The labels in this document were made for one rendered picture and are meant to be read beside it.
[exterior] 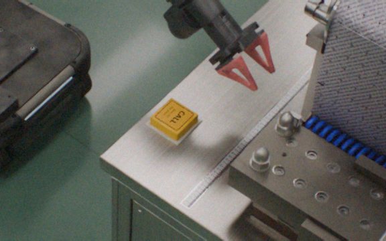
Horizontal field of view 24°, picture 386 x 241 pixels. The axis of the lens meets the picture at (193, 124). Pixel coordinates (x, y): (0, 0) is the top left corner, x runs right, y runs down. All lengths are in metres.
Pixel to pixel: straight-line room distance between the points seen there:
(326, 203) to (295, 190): 0.06
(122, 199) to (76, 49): 1.13
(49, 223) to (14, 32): 0.63
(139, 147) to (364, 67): 0.48
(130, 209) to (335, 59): 0.53
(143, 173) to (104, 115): 1.28
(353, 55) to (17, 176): 1.54
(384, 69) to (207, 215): 0.43
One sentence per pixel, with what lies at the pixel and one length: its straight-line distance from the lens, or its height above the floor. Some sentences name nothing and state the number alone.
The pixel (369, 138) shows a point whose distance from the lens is 1.66.
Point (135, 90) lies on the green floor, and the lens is 3.08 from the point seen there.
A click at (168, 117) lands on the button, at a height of 0.92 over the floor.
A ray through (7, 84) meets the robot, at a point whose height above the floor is 0.24.
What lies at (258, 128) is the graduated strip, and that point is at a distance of 1.83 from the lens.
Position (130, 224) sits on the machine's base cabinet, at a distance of 1.87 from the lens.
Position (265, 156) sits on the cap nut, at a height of 1.07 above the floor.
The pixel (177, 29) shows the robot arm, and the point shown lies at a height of 1.07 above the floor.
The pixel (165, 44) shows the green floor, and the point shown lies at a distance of 3.23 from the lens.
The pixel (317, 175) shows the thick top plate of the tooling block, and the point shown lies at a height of 1.03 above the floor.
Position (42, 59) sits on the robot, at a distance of 2.85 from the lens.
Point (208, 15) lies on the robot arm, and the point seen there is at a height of 1.15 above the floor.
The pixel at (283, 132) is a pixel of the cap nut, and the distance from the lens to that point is 1.65.
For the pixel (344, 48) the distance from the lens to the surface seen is 1.56.
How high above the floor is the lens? 2.30
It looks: 50 degrees down
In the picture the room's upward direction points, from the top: 6 degrees clockwise
